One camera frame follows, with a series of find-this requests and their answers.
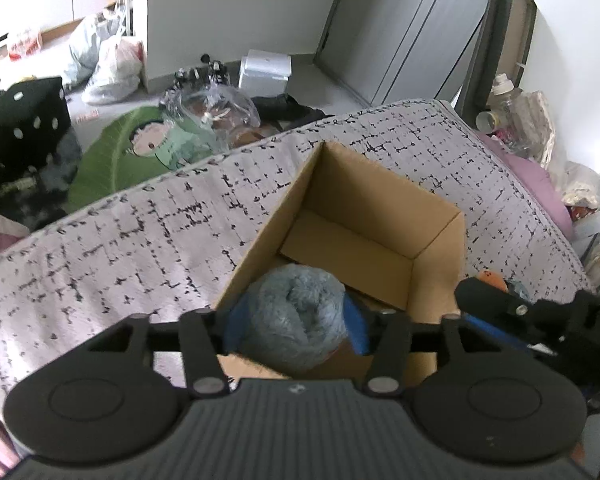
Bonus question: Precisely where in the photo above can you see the cardboard box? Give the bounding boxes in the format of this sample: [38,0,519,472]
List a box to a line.
[212,141,467,392]

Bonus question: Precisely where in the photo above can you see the white red plastic bag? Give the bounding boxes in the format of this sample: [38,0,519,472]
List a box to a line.
[81,35,146,106]

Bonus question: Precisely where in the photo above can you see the white crinkled bag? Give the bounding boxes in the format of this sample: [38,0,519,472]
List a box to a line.
[512,91,558,171]

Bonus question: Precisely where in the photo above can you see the white plastic rail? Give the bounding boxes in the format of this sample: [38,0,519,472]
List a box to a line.
[572,205,600,241]

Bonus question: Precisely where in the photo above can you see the small can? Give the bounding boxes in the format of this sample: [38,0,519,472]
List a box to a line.
[475,110,503,135]

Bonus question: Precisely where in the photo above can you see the black dice stool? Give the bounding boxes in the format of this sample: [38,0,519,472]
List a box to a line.
[0,76,72,171]

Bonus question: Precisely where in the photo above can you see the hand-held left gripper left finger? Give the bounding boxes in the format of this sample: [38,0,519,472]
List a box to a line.
[86,294,253,397]

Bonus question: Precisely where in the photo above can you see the grey white plastic bag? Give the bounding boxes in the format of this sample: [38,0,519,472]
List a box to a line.
[62,12,123,86]

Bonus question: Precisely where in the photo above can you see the green leaf cartoon cushion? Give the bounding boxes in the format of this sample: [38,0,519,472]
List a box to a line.
[67,106,216,213]

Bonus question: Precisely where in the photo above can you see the clear red printed bag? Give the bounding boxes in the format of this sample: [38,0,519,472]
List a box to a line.
[7,27,43,61]

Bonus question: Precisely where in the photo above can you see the clear plastic bottle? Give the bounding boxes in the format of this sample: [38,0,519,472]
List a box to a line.
[490,74,526,131]

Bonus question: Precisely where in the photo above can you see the small black stands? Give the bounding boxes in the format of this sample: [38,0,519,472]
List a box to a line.
[172,54,231,91]

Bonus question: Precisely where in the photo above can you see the white foam box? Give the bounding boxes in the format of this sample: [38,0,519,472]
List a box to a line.
[238,49,293,98]

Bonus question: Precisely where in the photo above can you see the dark bed headboard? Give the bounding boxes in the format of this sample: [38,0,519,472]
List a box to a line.
[457,0,538,118]

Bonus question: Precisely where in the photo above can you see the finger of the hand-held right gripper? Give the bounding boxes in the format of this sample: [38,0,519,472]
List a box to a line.
[454,276,578,333]
[462,314,556,358]

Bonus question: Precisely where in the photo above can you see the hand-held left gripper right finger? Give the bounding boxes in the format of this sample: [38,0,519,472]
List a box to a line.
[341,292,467,397]

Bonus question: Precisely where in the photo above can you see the white stuffed plastic bag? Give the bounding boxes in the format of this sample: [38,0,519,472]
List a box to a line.
[555,160,600,211]

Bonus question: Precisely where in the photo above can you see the black bag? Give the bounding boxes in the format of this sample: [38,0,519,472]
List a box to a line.
[252,94,336,133]

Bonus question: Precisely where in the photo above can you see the blue fluffy towel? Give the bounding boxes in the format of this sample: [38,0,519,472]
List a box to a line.
[237,263,351,376]

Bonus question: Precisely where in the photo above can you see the pink bed sheet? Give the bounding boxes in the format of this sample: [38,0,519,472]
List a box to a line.
[477,132,576,241]

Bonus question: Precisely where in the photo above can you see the orange soft toy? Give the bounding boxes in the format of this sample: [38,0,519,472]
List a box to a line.
[480,270,531,306]

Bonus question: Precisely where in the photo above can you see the dark mottled cloth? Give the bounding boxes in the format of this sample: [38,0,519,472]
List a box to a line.
[0,130,83,233]

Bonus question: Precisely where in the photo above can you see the white black printed blanket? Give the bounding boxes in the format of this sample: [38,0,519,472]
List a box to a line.
[0,97,598,411]

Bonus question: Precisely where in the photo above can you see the clear plastic bag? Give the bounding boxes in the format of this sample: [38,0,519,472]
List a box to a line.
[159,82,261,146]

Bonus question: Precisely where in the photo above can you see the grey wardrobe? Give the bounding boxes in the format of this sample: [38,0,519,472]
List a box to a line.
[314,0,498,107]

